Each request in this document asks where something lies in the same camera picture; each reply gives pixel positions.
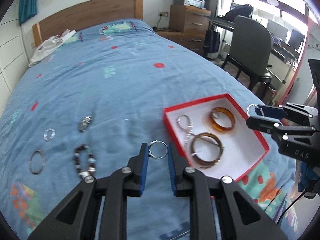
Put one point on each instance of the black bag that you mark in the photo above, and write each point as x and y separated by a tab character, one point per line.
245	10

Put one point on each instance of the right blue gloved hand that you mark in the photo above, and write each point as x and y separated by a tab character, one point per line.
309	180

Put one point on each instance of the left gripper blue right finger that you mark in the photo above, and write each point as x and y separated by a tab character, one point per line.
185	179

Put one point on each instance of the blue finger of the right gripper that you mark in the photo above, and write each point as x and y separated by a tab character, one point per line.
270	112

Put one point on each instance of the dark brown tortoise bangle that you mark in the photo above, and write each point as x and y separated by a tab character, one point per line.
208	137

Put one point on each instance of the twisted silver hoop earring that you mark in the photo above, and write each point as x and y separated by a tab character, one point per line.
253	108
49	134

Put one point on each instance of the teal curtain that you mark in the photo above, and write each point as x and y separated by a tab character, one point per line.
26	10

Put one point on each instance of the dark grey chair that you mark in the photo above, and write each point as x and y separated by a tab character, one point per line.
250	51

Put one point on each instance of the thin silver bangle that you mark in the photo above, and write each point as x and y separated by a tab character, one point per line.
43	162

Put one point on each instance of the wooden drawer chest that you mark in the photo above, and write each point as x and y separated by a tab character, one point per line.
187	27

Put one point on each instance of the blue patterned bedspread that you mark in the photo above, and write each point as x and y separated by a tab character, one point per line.
124	75

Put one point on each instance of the amber resin bangle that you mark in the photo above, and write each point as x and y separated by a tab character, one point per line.
215	125

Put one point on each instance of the wooden headboard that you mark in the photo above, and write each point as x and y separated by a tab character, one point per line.
85	15

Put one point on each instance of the red white jewelry box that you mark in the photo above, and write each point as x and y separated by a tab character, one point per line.
243	148

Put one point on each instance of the white clothing on bed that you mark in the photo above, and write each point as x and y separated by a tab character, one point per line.
49	46

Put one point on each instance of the white wardrobe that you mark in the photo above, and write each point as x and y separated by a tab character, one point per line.
14	60

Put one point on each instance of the silver wrist watch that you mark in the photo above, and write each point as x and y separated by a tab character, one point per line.
84	123

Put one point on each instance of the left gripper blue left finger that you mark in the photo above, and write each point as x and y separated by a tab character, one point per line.
130	179

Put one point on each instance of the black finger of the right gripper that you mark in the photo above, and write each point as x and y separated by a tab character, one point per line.
265	126

